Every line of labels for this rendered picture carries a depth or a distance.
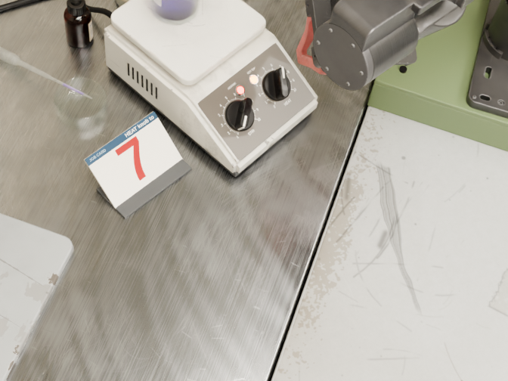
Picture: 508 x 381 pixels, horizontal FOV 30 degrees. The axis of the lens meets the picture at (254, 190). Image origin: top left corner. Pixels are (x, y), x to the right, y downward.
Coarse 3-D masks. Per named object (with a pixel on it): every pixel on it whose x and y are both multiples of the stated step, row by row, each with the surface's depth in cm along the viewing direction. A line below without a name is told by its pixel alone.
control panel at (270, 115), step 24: (240, 72) 97; (264, 72) 98; (288, 72) 100; (216, 96) 96; (240, 96) 97; (264, 96) 98; (288, 96) 99; (312, 96) 101; (216, 120) 95; (264, 120) 98; (288, 120) 99; (240, 144) 96
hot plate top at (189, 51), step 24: (144, 0) 98; (216, 0) 99; (240, 0) 99; (120, 24) 96; (144, 24) 96; (168, 24) 97; (192, 24) 97; (216, 24) 97; (240, 24) 98; (264, 24) 98; (144, 48) 95; (168, 48) 95; (192, 48) 95; (216, 48) 96; (240, 48) 97; (168, 72) 94; (192, 72) 94
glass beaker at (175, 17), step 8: (152, 0) 96; (160, 0) 94; (168, 0) 94; (176, 0) 94; (184, 0) 94; (192, 0) 95; (152, 8) 97; (160, 8) 95; (168, 8) 95; (176, 8) 95; (184, 8) 95; (192, 8) 96; (160, 16) 96; (168, 16) 96; (176, 16) 95; (184, 16) 96; (192, 16) 97; (176, 24) 97
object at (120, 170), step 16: (144, 128) 96; (160, 128) 97; (128, 144) 95; (144, 144) 96; (160, 144) 97; (112, 160) 94; (128, 160) 95; (144, 160) 96; (160, 160) 97; (112, 176) 94; (128, 176) 95; (144, 176) 96; (112, 192) 95
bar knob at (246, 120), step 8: (232, 104) 96; (240, 104) 96; (248, 104) 95; (232, 112) 96; (240, 112) 95; (248, 112) 95; (232, 120) 96; (240, 120) 95; (248, 120) 95; (232, 128) 96; (240, 128) 95; (248, 128) 96
